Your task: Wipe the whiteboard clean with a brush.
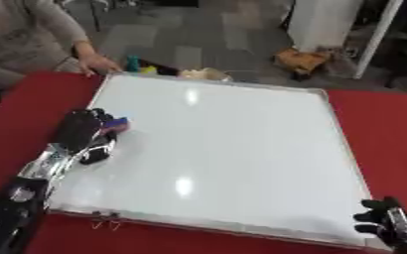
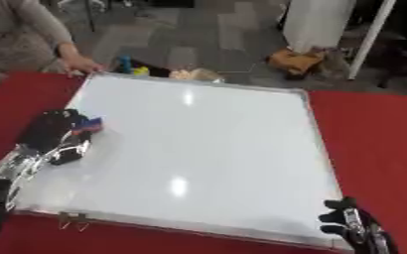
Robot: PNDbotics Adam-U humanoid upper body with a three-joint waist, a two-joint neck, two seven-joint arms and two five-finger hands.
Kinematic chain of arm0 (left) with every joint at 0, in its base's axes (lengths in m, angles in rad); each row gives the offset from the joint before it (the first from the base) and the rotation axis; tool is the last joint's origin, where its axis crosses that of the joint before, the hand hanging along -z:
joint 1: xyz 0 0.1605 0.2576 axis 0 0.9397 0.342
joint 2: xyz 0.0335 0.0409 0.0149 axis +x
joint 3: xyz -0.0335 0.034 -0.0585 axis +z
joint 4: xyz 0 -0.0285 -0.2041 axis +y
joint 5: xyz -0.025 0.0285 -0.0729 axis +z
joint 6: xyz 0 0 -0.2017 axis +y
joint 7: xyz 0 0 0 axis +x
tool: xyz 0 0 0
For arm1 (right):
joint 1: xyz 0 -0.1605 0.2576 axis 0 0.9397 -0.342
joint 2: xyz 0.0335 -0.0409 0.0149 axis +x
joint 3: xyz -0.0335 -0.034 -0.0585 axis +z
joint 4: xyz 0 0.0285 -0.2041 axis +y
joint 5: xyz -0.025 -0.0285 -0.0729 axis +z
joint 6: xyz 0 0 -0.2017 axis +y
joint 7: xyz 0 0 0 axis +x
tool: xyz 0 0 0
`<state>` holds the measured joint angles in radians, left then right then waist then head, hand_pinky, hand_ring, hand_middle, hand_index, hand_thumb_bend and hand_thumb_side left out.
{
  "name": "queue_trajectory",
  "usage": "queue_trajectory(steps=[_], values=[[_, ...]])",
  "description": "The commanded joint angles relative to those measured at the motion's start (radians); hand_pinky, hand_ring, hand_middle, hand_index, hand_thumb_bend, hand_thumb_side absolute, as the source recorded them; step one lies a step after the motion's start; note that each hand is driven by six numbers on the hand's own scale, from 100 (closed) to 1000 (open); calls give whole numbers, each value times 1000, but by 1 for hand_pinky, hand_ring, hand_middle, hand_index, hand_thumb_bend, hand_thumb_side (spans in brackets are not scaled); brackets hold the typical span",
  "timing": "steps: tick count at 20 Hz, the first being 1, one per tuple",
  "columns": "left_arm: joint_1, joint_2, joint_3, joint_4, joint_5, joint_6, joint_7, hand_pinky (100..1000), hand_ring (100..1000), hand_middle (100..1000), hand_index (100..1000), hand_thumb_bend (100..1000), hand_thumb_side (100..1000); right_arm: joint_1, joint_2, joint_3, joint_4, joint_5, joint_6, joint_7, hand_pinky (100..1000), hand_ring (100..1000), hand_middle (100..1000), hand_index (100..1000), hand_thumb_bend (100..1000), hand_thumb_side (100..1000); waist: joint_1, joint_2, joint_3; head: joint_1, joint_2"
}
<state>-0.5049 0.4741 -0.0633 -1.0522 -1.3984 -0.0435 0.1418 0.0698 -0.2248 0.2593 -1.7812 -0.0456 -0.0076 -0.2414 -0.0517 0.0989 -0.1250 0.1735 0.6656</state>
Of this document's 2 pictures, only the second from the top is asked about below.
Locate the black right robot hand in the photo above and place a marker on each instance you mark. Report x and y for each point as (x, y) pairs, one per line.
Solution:
(357, 225)

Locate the white pole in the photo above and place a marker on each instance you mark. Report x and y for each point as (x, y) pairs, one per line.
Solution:
(370, 39)

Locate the person's hand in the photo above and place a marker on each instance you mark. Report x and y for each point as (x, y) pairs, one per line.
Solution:
(81, 64)

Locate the white whiteboard with metal frame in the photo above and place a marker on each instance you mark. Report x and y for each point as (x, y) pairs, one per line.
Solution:
(189, 155)

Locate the person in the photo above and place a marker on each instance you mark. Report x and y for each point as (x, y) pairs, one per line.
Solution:
(16, 39)

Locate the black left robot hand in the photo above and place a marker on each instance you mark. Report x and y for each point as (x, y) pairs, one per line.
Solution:
(46, 132)

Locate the yellow object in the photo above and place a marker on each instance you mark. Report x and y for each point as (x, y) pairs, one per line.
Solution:
(141, 70)

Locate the blue bottle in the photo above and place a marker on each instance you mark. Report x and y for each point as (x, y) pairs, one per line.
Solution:
(124, 64)

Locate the black bag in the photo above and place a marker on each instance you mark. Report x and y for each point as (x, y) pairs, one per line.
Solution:
(400, 56)

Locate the metal whiteboard hanger clip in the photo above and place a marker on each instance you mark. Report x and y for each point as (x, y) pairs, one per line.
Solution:
(74, 221)

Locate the blue whiteboard eraser brush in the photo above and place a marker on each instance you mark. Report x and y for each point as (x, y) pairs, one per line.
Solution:
(89, 123)

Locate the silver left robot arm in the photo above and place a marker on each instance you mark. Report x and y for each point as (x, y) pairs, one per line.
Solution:
(4, 178)

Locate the white panel stand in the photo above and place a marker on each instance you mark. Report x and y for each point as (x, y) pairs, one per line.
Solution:
(317, 24)

